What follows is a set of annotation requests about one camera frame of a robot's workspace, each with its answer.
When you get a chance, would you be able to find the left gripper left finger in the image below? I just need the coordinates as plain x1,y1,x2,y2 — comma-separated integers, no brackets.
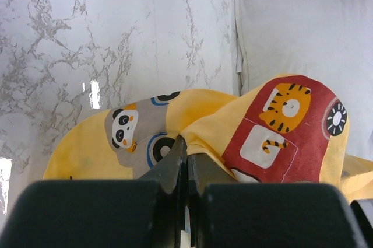
140,136,187,247

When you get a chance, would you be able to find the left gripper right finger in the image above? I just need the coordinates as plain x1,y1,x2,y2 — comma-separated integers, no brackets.
188,153,237,247

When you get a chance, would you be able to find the yellow cartoon-print pillowcase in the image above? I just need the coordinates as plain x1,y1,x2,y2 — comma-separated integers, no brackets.
44,75,372,201

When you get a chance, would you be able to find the large white pillow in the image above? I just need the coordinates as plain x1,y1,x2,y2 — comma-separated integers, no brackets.
235,0,372,159

